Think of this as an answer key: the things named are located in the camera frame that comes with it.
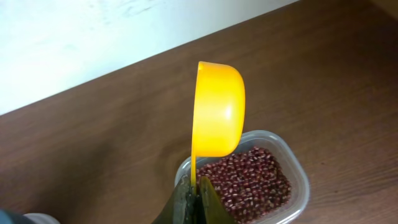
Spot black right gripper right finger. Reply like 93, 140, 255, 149
197, 177, 235, 224

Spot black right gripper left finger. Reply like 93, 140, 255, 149
152, 175, 195, 224

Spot yellow plastic measuring scoop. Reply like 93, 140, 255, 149
190, 62, 246, 187

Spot white digital kitchen scale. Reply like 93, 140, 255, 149
24, 213, 60, 224

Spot teal blue bowl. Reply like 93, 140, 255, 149
0, 210, 35, 224

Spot red beans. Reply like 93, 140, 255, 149
197, 147, 292, 223

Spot clear plastic container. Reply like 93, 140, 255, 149
174, 129, 311, 224

